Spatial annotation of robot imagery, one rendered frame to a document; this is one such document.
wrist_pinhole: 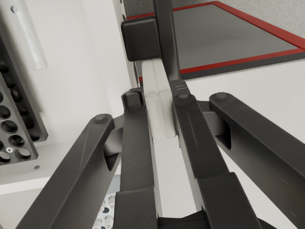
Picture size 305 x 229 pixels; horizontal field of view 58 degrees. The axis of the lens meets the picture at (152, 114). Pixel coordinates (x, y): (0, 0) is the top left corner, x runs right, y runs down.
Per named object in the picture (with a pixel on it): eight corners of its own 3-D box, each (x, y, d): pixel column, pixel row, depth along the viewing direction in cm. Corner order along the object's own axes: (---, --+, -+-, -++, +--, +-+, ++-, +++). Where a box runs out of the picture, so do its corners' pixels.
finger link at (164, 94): (157, 94, 15) (171, 92, 15) (150, 56, 21) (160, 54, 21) (165, 140, 16) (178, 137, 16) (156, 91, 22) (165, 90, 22)
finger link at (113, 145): (153, 148, 14) (97, 158, 14) (148, 105, 19) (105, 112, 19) (149, 124, 14) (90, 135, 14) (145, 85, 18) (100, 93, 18)
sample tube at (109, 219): (112, 199, 46) (110, 222, 42) (115, 204, 46) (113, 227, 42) (105, 201, 46) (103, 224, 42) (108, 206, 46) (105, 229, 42)
